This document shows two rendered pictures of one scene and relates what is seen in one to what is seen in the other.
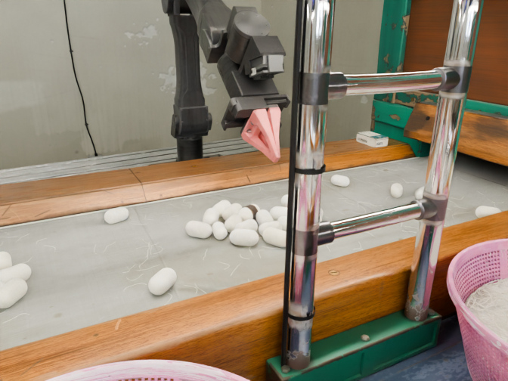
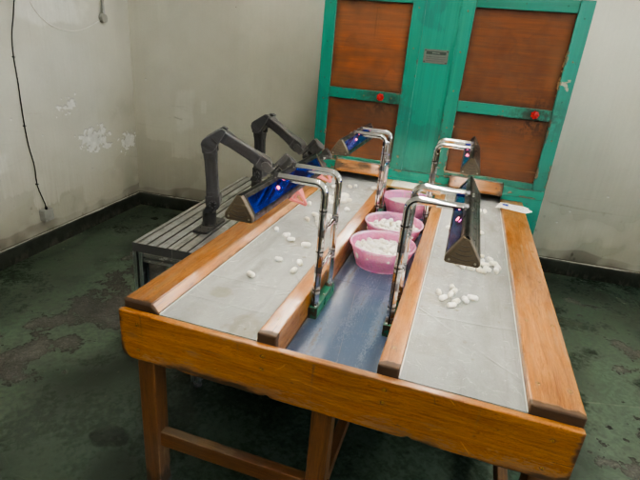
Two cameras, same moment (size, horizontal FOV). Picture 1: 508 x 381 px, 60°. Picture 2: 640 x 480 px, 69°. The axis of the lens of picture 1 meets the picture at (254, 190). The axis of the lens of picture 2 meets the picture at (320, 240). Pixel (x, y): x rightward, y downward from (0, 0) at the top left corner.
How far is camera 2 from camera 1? 2.10 m
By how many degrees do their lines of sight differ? 43
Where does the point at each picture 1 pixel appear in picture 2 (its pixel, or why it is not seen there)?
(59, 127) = (19, 190)
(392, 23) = (320, 130)
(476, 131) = (359, 166)
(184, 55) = (262, 148)
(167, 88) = (84, 147)
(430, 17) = (334, 130)
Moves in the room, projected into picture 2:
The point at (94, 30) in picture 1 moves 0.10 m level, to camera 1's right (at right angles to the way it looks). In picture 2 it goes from (37, 107) to (53, 107)
